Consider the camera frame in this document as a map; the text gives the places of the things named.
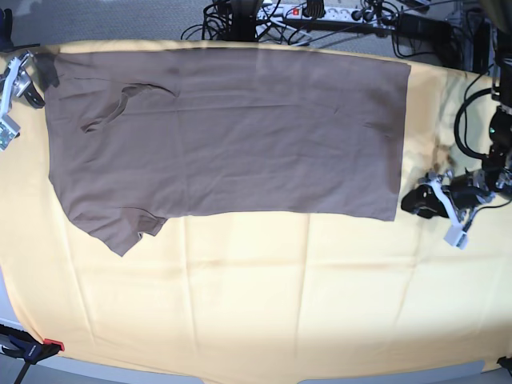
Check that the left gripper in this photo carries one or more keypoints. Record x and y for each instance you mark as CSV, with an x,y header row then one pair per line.
x,y
466,192

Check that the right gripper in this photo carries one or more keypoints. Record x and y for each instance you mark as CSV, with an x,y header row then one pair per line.
x,y
47,75

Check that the brown T-shirt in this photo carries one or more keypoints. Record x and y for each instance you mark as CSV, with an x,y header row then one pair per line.
x,y
139,137

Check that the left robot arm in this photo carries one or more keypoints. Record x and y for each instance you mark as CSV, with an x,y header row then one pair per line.
x,y
497,163

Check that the black power adapter box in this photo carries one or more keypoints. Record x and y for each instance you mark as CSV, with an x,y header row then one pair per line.
x,y
422,28

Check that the black upright box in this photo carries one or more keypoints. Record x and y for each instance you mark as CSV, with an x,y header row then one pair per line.
x,y
482,47

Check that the black clamp at right edge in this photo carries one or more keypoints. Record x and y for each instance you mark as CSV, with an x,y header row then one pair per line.
x,y
505,363

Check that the white power strip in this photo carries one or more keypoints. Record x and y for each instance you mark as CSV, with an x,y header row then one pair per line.
x,y
333,16

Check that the yellow table cloth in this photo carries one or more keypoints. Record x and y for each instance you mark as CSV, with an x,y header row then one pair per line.
x,y
252,298

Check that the blue red bar clamp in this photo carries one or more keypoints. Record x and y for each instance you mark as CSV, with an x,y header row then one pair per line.
x,y
19,344

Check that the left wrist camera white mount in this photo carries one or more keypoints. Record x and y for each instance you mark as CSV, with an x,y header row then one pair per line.
x,y
457,234

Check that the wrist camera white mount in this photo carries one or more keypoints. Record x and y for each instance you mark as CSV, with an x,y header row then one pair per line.
x,y
457,234
9,128

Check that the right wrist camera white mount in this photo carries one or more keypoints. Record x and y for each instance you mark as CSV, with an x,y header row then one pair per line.
x,y
9,128

